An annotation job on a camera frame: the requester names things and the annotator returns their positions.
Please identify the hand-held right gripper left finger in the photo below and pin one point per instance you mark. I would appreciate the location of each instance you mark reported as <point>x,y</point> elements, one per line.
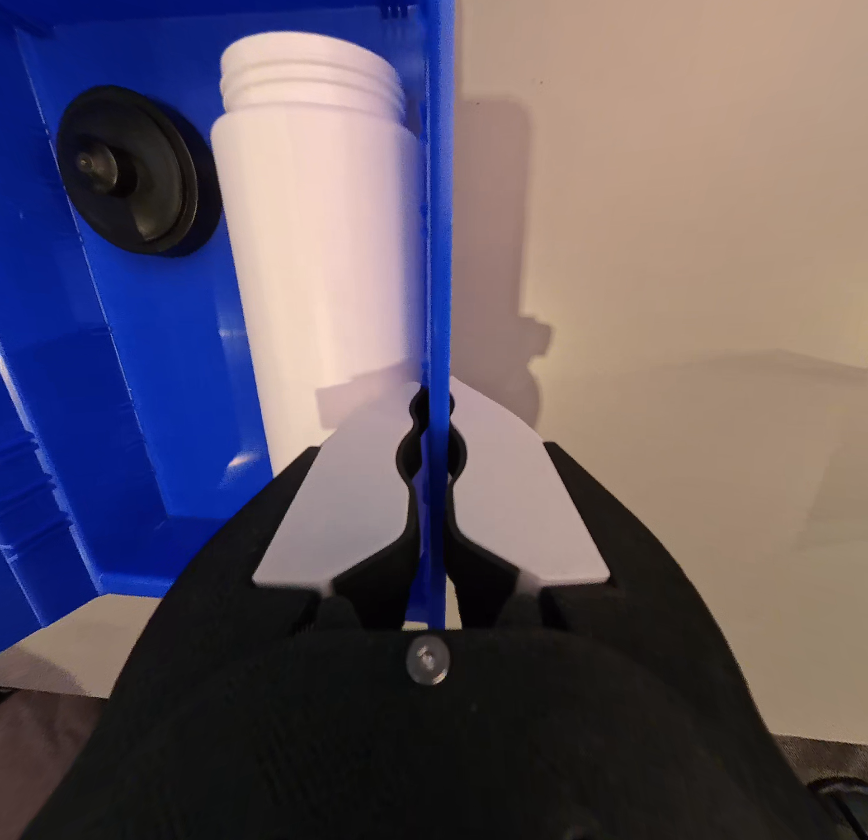
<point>339,514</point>

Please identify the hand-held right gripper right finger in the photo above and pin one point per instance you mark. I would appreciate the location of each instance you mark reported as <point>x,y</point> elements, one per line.
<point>529,514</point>

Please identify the blue plastic bin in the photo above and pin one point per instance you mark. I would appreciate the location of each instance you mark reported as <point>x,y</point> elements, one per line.
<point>169,379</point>

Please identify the white plastic bottle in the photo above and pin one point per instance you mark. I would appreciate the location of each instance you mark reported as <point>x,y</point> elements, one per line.
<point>319,243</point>

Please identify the black bottle lid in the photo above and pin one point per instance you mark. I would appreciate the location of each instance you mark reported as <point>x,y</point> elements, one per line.
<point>156,189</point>

